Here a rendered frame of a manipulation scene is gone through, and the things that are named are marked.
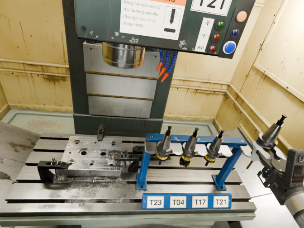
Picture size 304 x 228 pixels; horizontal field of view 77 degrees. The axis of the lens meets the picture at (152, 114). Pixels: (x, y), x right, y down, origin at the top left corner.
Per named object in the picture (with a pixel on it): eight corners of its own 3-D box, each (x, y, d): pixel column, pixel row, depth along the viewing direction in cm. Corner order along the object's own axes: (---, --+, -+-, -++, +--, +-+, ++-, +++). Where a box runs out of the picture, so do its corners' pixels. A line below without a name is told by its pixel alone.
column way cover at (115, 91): (150, 119, 146) (163, 53, 117) (87, 115, 138) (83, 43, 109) (150, 116, 150) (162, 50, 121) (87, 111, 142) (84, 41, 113)
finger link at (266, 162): (252, 153, 65) (272, 174, 59) (254, 149, 65) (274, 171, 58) (262, 151, 67) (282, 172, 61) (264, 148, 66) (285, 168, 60)
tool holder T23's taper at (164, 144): (170, 143, 80) (173, 131, 76) (169, 150, 77) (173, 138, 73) (159, 141, 80) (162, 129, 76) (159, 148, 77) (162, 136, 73)
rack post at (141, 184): (147, 190, 97) (156, 149, 80) (136, 190, 96) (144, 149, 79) (145, 173, 105) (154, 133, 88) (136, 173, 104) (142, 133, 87)
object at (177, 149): (184, 155, 78) (185, 154, 77) (172, 155, 77) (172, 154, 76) (180, 143, 83) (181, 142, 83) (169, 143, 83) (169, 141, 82)
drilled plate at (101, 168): (119, 176, 96) (120, 170, 93) (59, 175, 92) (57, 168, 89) (121, 144, 115) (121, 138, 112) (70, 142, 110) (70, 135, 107)
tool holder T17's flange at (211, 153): (216, 147, 86) (218, 143, 85) (221, 157, 81) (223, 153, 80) (203, 146, 85) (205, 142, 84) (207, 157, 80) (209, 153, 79)
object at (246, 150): (256, 158, 83) (257, 157, 83) (245, 158, 82) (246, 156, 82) (248, 146, 89) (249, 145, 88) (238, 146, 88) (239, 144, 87)
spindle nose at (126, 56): (145, 58, 81) (149, 28, 74) (140, 72, 68) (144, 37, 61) (109, 51, 81) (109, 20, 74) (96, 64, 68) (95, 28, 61)
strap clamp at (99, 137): (102, 151, 113) (102, 133, 104) (96, 151, 112) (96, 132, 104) (104, 136, 124) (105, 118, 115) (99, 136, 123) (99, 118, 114)
